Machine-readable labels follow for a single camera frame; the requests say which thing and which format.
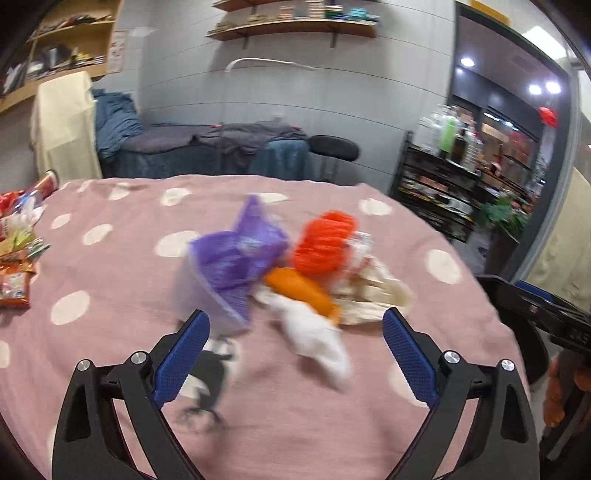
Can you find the wall poster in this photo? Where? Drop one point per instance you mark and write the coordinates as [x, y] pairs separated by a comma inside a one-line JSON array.
[[117, 50]]

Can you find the orange foam fruit net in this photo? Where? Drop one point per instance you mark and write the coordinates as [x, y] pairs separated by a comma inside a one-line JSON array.
[[323, 244]]

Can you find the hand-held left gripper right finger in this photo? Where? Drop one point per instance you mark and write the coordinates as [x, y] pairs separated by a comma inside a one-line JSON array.
[[408, 360]]

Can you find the wooden wall cabinet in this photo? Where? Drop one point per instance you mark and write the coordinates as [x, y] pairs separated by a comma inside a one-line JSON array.
[[111, 18]]

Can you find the pink polka dot blanket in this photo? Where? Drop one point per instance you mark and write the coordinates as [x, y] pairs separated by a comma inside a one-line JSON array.
[[115, 258]]

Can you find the orange plastic wrapper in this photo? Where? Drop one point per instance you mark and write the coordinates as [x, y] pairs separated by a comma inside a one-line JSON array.
[[295, 286]]

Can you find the white arc floor lamp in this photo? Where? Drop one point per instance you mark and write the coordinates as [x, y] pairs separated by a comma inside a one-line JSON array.
[[240, 60]]

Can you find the red snack tube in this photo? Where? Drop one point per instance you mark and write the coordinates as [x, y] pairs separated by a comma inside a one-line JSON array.
[[46, 182]]

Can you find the green potted plant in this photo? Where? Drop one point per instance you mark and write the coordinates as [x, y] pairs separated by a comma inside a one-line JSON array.
[[501, 214]]

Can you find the beige paper bag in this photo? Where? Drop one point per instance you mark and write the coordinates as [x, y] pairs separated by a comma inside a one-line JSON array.
[[369, 290]]

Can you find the red hanging ornament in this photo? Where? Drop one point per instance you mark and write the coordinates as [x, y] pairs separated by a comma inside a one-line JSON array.
[[548, 116]]

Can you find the black door frame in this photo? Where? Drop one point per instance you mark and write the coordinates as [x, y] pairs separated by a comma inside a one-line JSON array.
[[457, 46]]

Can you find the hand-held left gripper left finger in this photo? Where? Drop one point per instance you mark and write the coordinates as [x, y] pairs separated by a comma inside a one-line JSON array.
[[180, 360]]

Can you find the white tissue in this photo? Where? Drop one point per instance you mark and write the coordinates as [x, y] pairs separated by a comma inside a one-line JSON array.
[[314, 332]]

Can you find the cream towel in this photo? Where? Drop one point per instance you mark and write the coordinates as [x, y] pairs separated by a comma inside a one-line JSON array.
[[64, 129]]

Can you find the cluster of toiletry bottles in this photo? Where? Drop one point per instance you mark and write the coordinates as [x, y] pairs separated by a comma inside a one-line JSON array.
[[447, 134]]

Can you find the person's right hand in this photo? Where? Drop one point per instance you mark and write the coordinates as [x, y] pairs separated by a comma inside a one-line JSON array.
[[554, 397]]

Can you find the grey blanket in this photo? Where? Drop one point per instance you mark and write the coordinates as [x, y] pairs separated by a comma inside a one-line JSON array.
[[249, 136]]

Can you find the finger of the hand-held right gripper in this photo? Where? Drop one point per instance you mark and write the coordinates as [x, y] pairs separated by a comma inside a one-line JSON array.
[[535, 290], [512, 295]]

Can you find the wooden wall shelf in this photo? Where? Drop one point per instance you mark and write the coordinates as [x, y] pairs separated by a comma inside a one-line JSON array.
[[300, 28], [240, 3]]

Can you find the yellow green snack packet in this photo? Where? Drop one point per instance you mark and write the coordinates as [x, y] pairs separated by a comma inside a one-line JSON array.
[[18, 243]]

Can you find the black round stool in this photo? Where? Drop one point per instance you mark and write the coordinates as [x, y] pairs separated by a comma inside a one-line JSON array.
[[334, 147]]

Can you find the black white wrapper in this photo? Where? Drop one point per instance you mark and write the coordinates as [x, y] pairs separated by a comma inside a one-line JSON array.
[[214, 369]]

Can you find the orange snack packet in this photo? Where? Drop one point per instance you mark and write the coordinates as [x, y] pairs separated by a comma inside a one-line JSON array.
[[18, 266]]

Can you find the black storage cart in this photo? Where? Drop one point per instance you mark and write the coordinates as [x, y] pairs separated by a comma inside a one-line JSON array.
[[429, 184]]

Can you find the blue bedding pile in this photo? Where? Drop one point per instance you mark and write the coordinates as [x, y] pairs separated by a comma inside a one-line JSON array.
[[115, 120]]

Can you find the red snack packet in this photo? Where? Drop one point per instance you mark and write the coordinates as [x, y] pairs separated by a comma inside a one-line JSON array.
[[14, 290]]

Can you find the white crumpled wrapper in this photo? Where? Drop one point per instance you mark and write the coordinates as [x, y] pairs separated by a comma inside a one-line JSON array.
[[362, 249]]

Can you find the purple plastic bag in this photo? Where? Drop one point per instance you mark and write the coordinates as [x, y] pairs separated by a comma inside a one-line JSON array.
[[231, 263]]

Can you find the blue massage bed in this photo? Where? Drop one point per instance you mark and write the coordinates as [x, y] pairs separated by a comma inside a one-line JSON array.
[[277, 159]]

